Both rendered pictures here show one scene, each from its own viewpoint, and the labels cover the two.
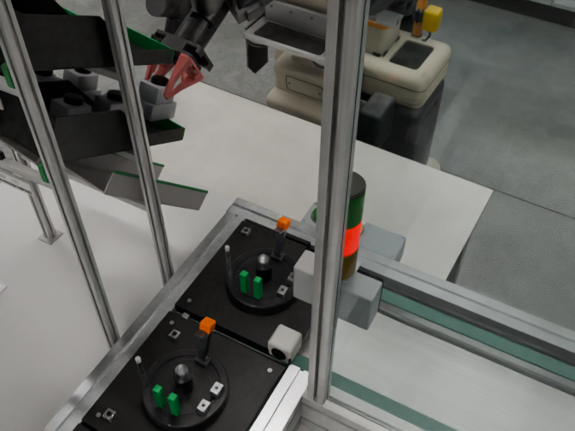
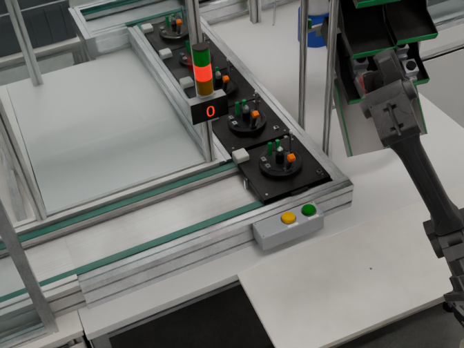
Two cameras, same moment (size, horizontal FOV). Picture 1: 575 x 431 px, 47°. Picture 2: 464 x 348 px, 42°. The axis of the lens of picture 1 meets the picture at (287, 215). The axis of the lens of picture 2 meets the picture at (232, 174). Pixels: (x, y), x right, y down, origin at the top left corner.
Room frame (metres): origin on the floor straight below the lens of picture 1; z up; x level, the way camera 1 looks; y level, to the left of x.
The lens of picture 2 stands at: (1.60, -1.19, 2.31)
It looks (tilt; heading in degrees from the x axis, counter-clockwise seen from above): 43 degrees down; 130
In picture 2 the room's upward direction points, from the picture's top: 5 degrees counter-clockwise
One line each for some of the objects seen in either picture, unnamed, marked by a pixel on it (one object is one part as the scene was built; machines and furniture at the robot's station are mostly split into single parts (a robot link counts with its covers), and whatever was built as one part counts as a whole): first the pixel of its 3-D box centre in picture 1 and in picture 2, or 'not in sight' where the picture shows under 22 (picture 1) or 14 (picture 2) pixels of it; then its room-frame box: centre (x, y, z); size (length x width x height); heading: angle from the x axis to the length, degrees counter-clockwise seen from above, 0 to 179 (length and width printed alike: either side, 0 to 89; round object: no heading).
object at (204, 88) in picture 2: not in sight; (204, 84); (0.56, -0.07, 1.28); 0.05 x 0.05 x 0.05
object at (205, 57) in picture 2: not in sight; (201, 55); (0.56, -0.07, 1.38); 0.05 x 0.05 x 0.05
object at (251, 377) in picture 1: (183, 379); (246, 114); (0.53, 0.16, 1.01); 0.24 x 0.24 x 0.13; 62
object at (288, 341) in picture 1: (284, 344); (240, 157); (0.62, 0.00, 0.97); 0.05 x 0.05 x 0.04; 62
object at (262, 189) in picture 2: (263, 286); (279, 167); (0.76, 0.04, 0.96); 0.24 x 0.24 x 0.02; 62
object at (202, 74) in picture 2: not in sight; (202, 70); (0.56, -0.07, 1.33); 0.05 x 0.05 x 0.05
